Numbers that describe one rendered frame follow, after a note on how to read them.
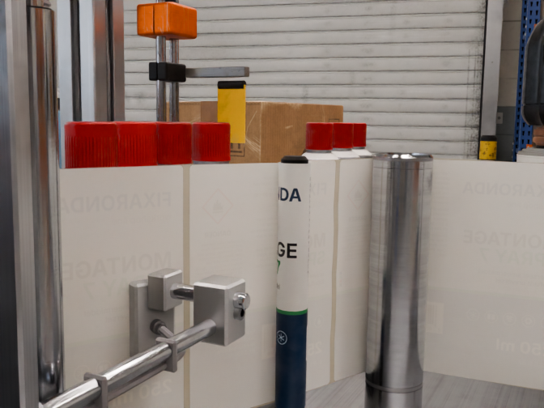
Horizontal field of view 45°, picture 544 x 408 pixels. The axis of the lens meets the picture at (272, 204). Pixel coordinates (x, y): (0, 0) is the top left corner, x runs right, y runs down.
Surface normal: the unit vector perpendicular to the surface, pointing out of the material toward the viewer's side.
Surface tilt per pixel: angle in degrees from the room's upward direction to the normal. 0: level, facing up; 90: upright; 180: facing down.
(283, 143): 90
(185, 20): 90
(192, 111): 90
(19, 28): 90
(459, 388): 0
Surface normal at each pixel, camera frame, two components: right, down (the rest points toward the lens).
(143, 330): 0.58, 0.11
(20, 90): 0.90, 0.07
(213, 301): -0.44, 0.11
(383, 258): -0.70, 0.08
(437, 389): 0.01, -0.99
